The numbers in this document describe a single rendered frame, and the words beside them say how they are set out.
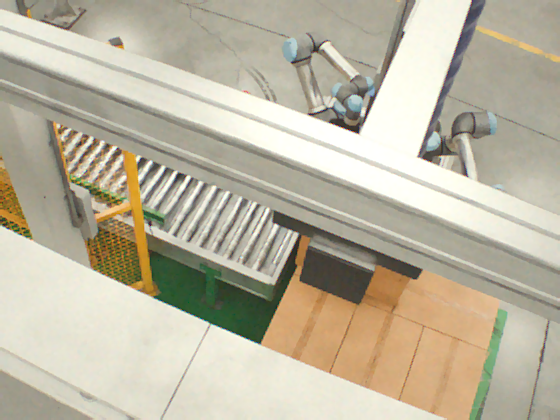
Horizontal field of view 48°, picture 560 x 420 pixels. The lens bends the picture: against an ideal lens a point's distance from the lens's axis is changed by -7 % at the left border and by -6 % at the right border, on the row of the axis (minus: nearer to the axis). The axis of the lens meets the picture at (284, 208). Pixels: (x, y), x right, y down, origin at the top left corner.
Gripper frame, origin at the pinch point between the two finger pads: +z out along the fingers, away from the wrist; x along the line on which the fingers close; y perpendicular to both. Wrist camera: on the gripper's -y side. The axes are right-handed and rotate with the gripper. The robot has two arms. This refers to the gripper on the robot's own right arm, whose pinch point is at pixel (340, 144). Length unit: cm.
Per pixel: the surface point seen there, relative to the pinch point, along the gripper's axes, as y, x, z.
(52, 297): 12, -208, -201
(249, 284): -20, -60, 71
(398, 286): 56, -46, 33
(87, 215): -70, -120, -45
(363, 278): 40, -179, -182
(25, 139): -74, -135, -105
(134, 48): -214, 122, 119
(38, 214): -78, -137, -62
